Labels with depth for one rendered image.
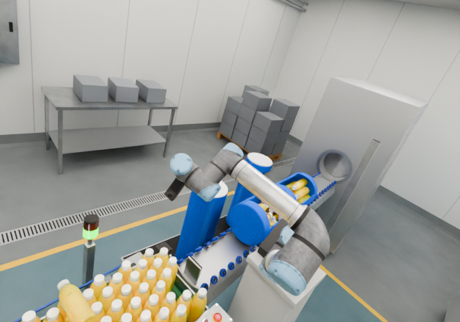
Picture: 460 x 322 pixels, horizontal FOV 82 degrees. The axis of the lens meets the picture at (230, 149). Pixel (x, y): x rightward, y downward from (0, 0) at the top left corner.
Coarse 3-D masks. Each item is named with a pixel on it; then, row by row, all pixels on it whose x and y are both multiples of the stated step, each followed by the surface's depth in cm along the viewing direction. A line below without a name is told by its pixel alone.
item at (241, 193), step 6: (252, 162) 273; (258, 168) 271; (264, 168) 272; (270, 168) 279; (240, 186) 288; (240, 192) 289; (246, 192) 285; (234, 198) 299; (240, 198) 290; (246, 198) 287; (234, 204) 298; (228, 216) 310; (228, 222) 309
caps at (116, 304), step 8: (96, 280) 112; (120, 280) 117; (88, 288) 108; (104, 288) 110; (112, 288) 111; (128, 288) 113; (88, 296) 106; (104, 296) 109; (96, 304) 104; (112, 304) 105; (120, 304) 106; (136, 304) 108; (32, 312) 96; (48, 312) 97; (56, 312) 98; (96, 312) 102; (144, 312) 106; (24, 320) 93; (32, 320) 94; (104, 320) 100; (128, 320) 102; (144, 320) 104
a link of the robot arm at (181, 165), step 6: (174, 156) 90; (180, 156) 90; (186, 156) 90; (174, 162) 89; (180, 162) 89; (186, 162) 89; (192, 162) 93; (174, 168) 89; (180, 168) 89; (186, 168) 89; (192, 168) 91; (180, 174) 89; (186, 174) 90
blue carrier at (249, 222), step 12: (288, 180) 244; (312, 180) 228; (288, 192) 197; (312, 192) 232; (240, 204) 172; (252, 204) 170; (240, 216) 174; (252, 216) 168; (264, 216) 166; (240, 228) 176; (252, 228) 169; (264, 228) 164; (240, 240) 178; (252, 240) 171
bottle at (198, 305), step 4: (196, 296) 122; (192, 300) 122; (196, 300) 121; (200, 300) 120; (204, 300) 121; (192, 304) 122; (196, 304) 120; (200, 304) 120; (204, 304) 121; (192, 308) 122; (196, 308) 121; (200, 308) 121; (204, 308) 123; (192, 312) 123; (196, 312) 122; (200, 312) 122; (188, 316) 126; (192, 316) 123; (196, 316) 123; (200, 316) 124; (188, 320) 126; (192, 320) 125
